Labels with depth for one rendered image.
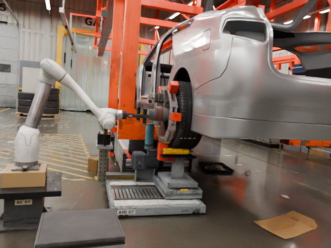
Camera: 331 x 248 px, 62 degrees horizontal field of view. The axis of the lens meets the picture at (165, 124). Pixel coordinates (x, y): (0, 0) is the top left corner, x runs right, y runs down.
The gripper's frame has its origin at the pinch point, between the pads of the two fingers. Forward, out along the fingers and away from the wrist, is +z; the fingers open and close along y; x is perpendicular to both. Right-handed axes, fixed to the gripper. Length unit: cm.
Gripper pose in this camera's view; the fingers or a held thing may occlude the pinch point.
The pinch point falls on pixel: (145, 116)
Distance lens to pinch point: 246.8
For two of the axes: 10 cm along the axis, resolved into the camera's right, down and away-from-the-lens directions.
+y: 2.6, 1.1, -9.6
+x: 0.8, -9.9, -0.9
